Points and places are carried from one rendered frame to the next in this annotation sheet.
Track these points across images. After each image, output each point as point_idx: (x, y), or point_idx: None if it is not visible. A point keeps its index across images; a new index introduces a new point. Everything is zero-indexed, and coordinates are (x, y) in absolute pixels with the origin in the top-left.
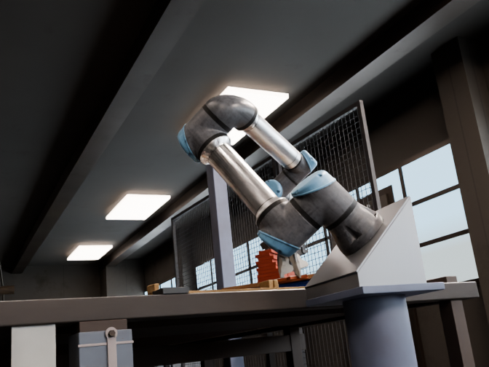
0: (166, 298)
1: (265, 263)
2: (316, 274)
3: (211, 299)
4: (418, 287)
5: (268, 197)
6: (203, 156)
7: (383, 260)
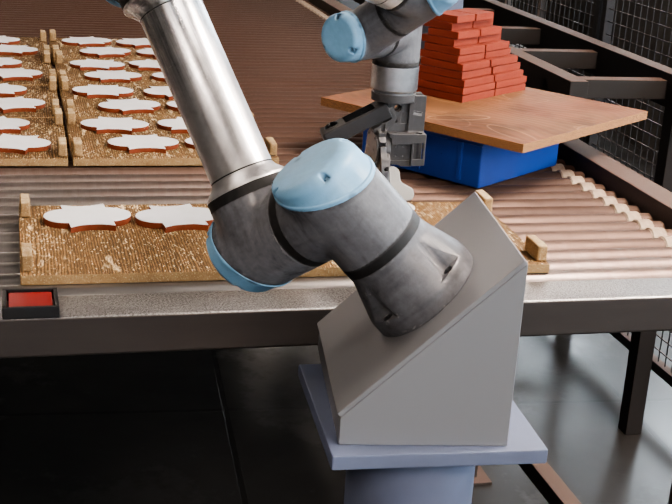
0: (9, 327)
1: (440, 46)
2: (345, 306)
3: (108, 329)
4: (474, 459)
5: (235, 166)
6: (129, 16)
7: (412, 396)
